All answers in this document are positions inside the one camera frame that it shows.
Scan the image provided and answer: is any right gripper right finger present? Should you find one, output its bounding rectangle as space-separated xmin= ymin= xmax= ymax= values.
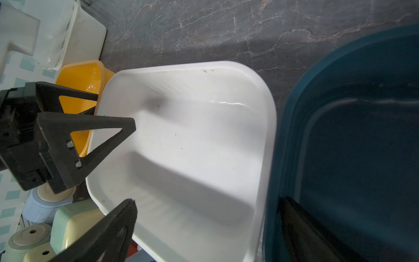
xmin=280 ymin=196 xmax=363 ymax=262

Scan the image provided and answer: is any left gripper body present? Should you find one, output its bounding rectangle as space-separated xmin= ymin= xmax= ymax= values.
xmin=1 ymin=87 xmax=48 ymax=191

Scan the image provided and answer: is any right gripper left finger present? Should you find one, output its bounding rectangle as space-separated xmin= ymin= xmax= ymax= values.
xmin=51 ymin=199 xmax=137 ymax=262

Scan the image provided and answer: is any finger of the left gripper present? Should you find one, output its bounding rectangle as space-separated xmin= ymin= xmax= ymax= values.
xmin=24 ymin=82 xmax=98 ymax=115
xmin=36 ymin=112 xmax=136 ymax=194

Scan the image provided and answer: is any yellow storage box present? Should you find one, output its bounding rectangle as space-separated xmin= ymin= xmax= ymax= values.
xmin=55 ymin=59 xmax=116 ymax=158

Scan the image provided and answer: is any teal storage box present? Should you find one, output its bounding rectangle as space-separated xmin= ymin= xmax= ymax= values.
xmin=263 ymin=24 xmax=419 ymax=262

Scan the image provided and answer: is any white storage box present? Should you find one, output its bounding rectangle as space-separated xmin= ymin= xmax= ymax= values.
xmin=86 ymin=61 xmax=277 ymax=262

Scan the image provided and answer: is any green sharpener upper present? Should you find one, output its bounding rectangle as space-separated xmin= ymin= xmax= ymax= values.
xmin=50 ymin=199 xmax=104 ymax=254

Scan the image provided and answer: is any blue sharpener left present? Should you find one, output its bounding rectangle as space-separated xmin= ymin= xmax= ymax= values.
xmin=22 ymin=183 xmax=76 ymax=224

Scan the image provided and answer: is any translucent lidded case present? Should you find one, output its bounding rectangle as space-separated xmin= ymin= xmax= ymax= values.
xmin=1 ymin=1 xmax=106 ymax=71

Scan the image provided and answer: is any green sharpener middle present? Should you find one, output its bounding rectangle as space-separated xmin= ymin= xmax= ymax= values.
xmin=23 ymin=242 xmax=56 ymax=262

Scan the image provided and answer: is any pale green sharpener left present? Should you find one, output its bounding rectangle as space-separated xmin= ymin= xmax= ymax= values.
xmin=1 ymin=223 xmax=51 ymax=262

